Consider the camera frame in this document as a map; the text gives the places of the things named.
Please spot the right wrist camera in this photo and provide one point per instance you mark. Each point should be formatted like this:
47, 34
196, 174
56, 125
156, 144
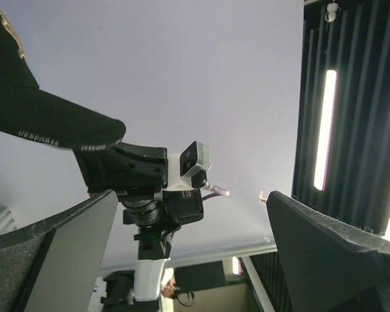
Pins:
188, 170

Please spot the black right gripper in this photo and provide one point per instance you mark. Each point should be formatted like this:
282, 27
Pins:
137, 174

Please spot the black baseball cap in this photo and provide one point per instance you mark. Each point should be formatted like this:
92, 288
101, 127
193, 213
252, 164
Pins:
28, 112

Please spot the ceiling light strip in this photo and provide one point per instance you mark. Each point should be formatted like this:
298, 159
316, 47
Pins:
325, 129

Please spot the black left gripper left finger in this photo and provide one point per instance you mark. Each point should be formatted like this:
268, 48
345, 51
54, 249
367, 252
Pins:
53, 264

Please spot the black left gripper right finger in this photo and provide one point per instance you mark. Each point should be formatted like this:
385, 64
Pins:
328, 265

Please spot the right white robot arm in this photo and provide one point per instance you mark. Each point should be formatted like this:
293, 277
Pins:
154, 250

